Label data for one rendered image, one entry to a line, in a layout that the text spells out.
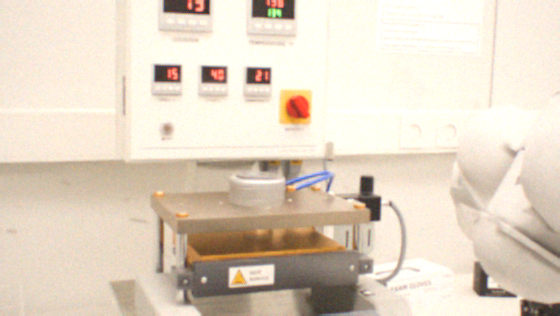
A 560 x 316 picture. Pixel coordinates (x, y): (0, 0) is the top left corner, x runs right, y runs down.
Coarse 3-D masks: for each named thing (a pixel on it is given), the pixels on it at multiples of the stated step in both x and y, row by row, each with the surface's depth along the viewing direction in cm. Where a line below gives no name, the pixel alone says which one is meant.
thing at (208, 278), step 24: (192, 264) 89; (216, 264) 89; (240, 264) 90; (264, 264) 92; (288, 264) 93; (312, 264) 94; (336, 264) 95; (360, 264) 97; (192, 288) 89; (216, 288) 90; (240, 288) 91; (264, 288) 92; (288, 288) 93
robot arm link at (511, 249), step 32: (544, 128) 52; (544, 160) 50; (512, 192) 60; (544, 192) 50; (480, 224) 62; (512, 224) 58; (544, 224) 56; (480, 256) 62; (512, 256) 58; (544, 256) 56; (512, 288) 60; (544, 288) 58
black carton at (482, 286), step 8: (480, 272) 162; (480, 280) 162; (488, 280) 162; (480, 288) 162; (488, 288) 162; (496, 288) 162; (480, 296) 162; (488, 296) 162; (496, 296) 162; (504, 296) 162; (512, 296) 162
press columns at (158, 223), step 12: (156, 216) 103; (156, 228) 103; (360, 228) 98; (156, 240) 104; (180, 240) 89; (360, 240) 98; (156, 252) 104; (180, 252) 90; (360, 252) 99; (156, 264) 104; (180, 264) 90; (360, 276) 99; (180, 300) 90
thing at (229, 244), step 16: (192, 240) 99; (208, 240) 99; (224, 240) 99; (240, 240) 99; (256, 240) 100; (272, 240) 100; (288, 240) 100; (304, 240) 100; (320, 240) 101; (192, 256) 95; (208, 256) 91; (224, 256) 91; (240, 256) 92
